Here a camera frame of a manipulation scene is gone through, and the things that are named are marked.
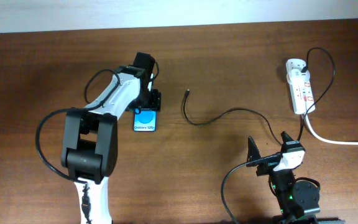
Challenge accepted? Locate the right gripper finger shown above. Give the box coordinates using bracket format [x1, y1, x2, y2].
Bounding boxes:
[247, 136, 261, 162]
[280, 131, 294, 144]

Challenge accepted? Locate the blue screen Galaxy smartphone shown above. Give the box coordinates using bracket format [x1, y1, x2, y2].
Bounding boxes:
[133, 110, 157, 132]

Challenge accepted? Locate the black USB charging cable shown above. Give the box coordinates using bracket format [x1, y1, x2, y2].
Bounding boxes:
[183, 47, 336, 146]

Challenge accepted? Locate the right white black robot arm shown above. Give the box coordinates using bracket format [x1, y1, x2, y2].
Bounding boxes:
[247, 132, 321, 223]

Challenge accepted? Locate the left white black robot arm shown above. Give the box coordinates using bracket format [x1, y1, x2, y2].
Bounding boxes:
[61, 52, 161, 223]

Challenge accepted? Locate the white USB charger plug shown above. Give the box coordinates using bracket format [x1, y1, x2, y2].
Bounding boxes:
[287, 69, 310, 85]

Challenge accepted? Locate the white power strip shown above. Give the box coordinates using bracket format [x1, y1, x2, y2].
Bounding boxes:
[285, 58, 315, 115]

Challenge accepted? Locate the white power strip cord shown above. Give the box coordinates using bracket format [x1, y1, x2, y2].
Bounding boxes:
[301, 113, 358, 147]

